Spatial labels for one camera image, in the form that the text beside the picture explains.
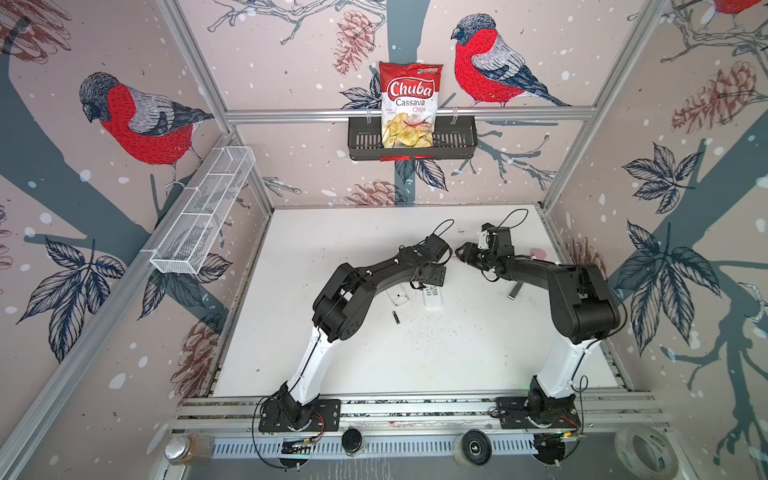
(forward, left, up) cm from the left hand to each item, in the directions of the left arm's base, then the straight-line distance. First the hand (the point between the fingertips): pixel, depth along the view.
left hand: (433, 275), depth 96 cm
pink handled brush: (+10, -39, -1) cm, 40 cm away
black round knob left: (-45, +23, +6) cm, 51 cm away
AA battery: (-13, +12, -3) cm, 18 cm away
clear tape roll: (-47, -47, -4) cm, 67 cm away
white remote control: (-6, 0, -3) cm, 7 cm away
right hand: (+7, -9, +1) cm, 12 cm away
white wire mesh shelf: (-2, +64, +27) cm, 69 cm away
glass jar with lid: (-46, +57, +7) cm, 74 cm away
